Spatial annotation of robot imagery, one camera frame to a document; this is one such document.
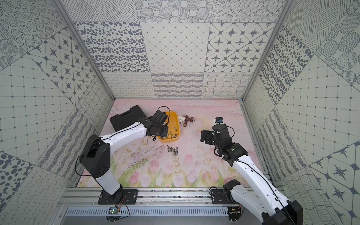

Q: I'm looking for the yellow plastic storage box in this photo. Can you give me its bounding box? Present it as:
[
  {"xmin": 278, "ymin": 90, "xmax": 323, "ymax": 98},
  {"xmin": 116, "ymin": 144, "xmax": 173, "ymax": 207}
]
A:
[{"xmin": 158, "ymin": 111, "xmax": 180, "ymax": 143}]

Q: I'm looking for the pile of silver bits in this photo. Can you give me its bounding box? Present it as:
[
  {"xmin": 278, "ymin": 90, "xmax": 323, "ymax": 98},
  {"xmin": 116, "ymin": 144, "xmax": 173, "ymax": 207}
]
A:
[{"xmin": 167, "ymin": 145, "xmax": 179, "ymax": 156}]

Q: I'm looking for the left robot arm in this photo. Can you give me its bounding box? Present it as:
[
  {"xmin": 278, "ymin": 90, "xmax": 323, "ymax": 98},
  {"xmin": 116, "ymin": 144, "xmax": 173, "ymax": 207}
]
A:
[{"xmin": 75, "ymin": 110, "xmax": 170, "ymax": 199}]

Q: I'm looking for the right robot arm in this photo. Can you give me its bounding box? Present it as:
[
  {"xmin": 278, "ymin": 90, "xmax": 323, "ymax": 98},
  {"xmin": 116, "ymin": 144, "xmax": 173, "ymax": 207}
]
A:
[{"xmin": 200, "ymin": 123, "xmax": 303, "ymax": 225}]

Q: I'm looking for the red and white valve fitting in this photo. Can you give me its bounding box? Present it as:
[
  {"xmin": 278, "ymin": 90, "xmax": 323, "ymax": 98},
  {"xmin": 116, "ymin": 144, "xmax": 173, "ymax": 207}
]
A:
[{"xmin": 178, "ymin": 114, "xmax": 195, "ymax": 127}]

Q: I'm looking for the black plastic tool case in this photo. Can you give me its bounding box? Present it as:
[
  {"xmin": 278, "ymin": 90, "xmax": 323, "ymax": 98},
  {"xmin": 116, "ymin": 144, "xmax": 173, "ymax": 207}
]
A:
[{"xmin": 110, "ymin": 105, "xmax": 147, "ymax": 132}]

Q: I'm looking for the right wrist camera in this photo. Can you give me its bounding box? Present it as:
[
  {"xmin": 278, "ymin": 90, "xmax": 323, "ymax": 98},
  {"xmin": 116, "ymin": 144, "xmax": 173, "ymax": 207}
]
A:
[{"xmin": 215, "ymin": 117, "xmax": 223, "ymax": 124}]

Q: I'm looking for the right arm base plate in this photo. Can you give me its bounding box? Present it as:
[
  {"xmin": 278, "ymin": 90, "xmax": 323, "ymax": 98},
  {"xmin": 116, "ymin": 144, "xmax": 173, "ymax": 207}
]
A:
[{"xmin": 209, "ymin": 187, "xmax": 240, "ymax": 205}]

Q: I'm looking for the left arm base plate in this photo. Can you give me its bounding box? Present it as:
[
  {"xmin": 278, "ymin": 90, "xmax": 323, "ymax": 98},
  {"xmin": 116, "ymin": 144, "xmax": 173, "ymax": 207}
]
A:
[{"xmin": 98, "ymin": 189, "xmax": 139, "ymax": 205}]

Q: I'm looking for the aluminium rail frame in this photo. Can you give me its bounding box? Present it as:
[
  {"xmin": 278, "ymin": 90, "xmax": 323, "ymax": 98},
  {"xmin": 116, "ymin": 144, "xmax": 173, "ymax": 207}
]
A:
[{"xmin": 57, "ymin": 187, "xmax": 285, "ymax": 208}]

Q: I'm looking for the white slotted cable duct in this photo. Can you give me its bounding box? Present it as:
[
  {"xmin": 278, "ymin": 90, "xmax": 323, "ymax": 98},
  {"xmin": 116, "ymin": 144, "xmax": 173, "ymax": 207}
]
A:
[{"xmin": 66, "ymin": 206, "xmax": 228, "ymax": 217}]

